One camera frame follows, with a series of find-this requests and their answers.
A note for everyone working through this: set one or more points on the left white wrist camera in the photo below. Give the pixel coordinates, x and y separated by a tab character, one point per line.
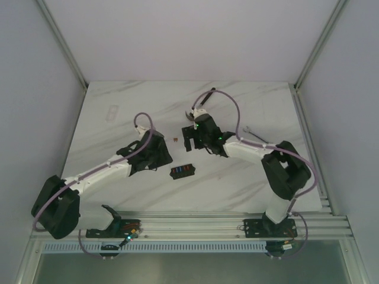
141	130

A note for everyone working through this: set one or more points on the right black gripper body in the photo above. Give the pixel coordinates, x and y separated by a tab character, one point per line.
205	141

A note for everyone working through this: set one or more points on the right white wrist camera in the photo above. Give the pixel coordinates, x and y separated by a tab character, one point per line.
195	113

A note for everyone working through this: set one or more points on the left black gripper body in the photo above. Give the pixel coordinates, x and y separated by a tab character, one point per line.
161	149

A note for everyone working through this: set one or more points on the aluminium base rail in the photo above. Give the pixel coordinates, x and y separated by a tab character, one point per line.
228	226

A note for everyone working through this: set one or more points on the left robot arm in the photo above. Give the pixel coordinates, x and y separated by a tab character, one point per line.
59	208

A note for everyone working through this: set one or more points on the clear plastic fuse box cover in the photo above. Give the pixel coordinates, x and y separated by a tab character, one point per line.
112	113

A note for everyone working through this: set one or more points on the white slotted cable duct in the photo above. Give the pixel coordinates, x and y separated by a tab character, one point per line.
54	247

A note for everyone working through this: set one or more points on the claw hammer black handle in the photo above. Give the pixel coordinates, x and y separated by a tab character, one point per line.
201	102

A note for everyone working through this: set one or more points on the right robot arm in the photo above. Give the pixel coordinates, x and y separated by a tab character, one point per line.
286	173

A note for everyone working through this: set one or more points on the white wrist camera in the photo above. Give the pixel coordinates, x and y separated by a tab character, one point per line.
141	130
195	113

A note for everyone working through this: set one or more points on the black fuse box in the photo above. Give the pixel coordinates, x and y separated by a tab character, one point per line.
182	171

